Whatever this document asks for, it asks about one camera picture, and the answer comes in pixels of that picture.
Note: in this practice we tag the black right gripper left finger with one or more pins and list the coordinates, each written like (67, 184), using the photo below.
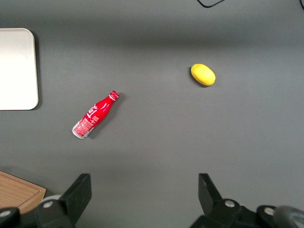
(76, 197)

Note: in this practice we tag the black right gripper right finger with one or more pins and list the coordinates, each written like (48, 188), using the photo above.
(209, 197)

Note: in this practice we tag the white rectangular tray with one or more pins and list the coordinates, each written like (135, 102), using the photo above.
(16, 69)

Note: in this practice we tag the wooden drawer cabinet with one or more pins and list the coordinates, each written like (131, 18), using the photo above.
(16, 190)

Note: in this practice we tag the red cola bottle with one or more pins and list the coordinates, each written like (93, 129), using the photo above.
(95, 114)

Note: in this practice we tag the yellow lemon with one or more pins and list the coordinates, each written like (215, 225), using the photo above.
(203, 74)

